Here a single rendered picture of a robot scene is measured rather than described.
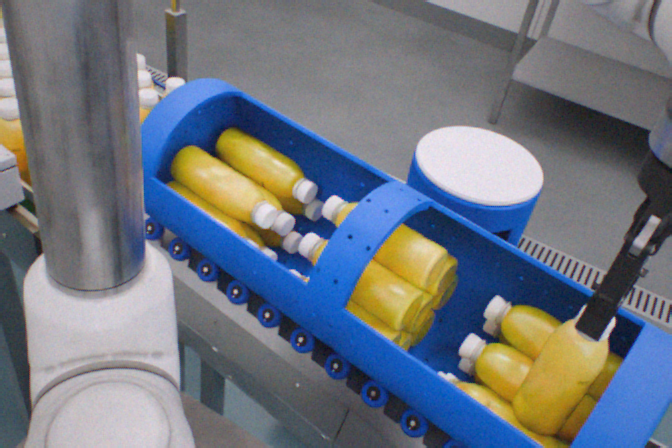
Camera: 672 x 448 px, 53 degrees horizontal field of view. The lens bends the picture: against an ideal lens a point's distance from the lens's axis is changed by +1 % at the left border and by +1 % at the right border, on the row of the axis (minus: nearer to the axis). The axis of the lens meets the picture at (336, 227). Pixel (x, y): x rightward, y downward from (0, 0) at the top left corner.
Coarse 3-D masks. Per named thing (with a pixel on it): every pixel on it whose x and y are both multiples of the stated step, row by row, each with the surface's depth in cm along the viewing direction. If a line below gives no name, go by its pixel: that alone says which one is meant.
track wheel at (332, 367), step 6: (330, 354) 108; (336, 354) 107; (330, 360) 108; (336, 360) 107; (342, 360) 107; (330, 366) 108; (336, 366) 107; (342, 366) 107; (348, 366) 106; (330, 372) 107; (336, 372) 107; (342, 372) 107; (348, 372) 107; (336, 378) 107; (342, 378) 107
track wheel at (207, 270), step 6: (204, 258) 120; (198, 264) 120; (204, 264) 119; (210, 264) 119; (216, 264) 119; (198, 270) 120; (204, 270) 119; (210, 270) 119; (216, 270) 118; (204, 276) 119; (210, 276) 119; (216, 276) 119
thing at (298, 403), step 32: (192, 256) 127; (224, 288) 122; (192, 320) 125; (224, 320) 121; (288, 320) 118; (224, 352) 123; (256, 352) 118; (320, 352) 114; (256, 384) 124; (288, 384) 115; (352, 384) 110; (288, 416) 125; (320, 416) 113; (352, 416) 109
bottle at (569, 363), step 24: (552, 336) 82; (576, 336) 79; (552, 360) 81; (576, 360) 79; (600, 360) 79; (528, 384) 86; (552, 384) 82; (576, 384) 81; (528, 408) 87; (552, 408) 84; (552, 432) 88
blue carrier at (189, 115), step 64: (192, 128) 121; (256, 128) 130; (320, 192) 126; (384, 192) 99; (256, 256) 101; (320, 256) 95; (512, 256) 103; (320, 320) 98; (448, 320) 115; (640, 320) 89; (384, 384) 97; (448, 384) 87; (640, 384) 79
